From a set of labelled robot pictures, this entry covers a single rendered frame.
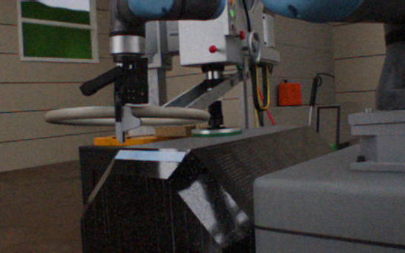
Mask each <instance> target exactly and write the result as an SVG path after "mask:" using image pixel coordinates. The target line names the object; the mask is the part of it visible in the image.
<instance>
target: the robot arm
mask: <svg viewBox="0 0 405 253"><path fill-rule="evenodd" d="M259 1H260V2H261V3H262V4H263V5H264V6H266V7H267V8H268V9H270V10H271V11H272V12H274V13H276V14H278V15H280V16H283V17H285V18H292V19H298V20H302V21H304V22H311V23H327V22H369V23H383V29H384V38H385V46H386V55H385V61H384V64H383V69H382V71H381V76H380V80H379V84H378V86H377V90H376V92H375V98H376V110H405V0H259ZM108 3H109V17H110V44H109V55H110V56H112V57H113V62H116V63H121V64H122V65H121V66H120V65H118V66H116V67H114V68H113V69H111V70H108V71H107V72H105V73H104V74H102V75H100V76H98V77H97V78H94V79H92V80H90V81H88V82H85V83H83V84H82V85H81V86H80V87H79V89H80V91H81V92H82V95H84V96H87V97H88V96H89V97H90V96H91V95H94V94H96V93H97V92H98V90H101V89H102V88H103V87H105V86H108V85H109V84H111V83H112V82H114V117H115V132H116V137H117V139H118V141H119V143H120V144H123V143H125V142H126V131H130V130H133V129H136V128H139V127H140V126H141V125H142V119H141V118H136V117H134V116H133V115H132V114H131V108H130V106H128V105H126V104H131V105H142V104H147V103H148V81H147V74H148V65H149V59H148V58H144V57H145V56H146V23H147V22H150V21H200V22H206V21H210V20H215V19H217V18H219V17H220V16H221V15H222V13H223V12H224V10H225V5H226V0H109V1H108ZM129 65H132V68H131V69H130V66H129ZM123 109H124V117H123Z"/></svg>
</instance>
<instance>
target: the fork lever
mask: <svg viewBox="0 0 405 253"><path fill-rule="evenodd" d="M220 73H221V78H223V79H226V80H225V81H223V82H221V83H220V84H218V85H217V86H216V87H214V88H213V89H211V90H209V91H207V92H206V93H205V89H203V82H201V83H199V84H198V85H197V86H194V87H193V88H191V89H189V90H187V91H186V92H184V93H182V94H181V95H179V96H178V97H176V98H174V99H172V100H171V101H169V102H168V103H166V104H164V107H179V108H189V109H196V110H205V109H206V108H208V107H209V106H210V104H212V103H213V102H215V101H216V100H217V99H219V98H220V97H222V96H223V95H224V94H225V93H226V92H228V91H229V90H232V88H234V87H235V86H237V85H238V84H239V83H240V82H241V81H242V80H243V69H241V70H238V71H237V72H235V73H234V74H223V72H222V71H220ZM247 77H248V78H251V73H250V72H249V71H247ZM204 93H205V94H204ZM201 95H202V96H201ZM182 126H183V125H163V126H151V127H182Z"/></svg>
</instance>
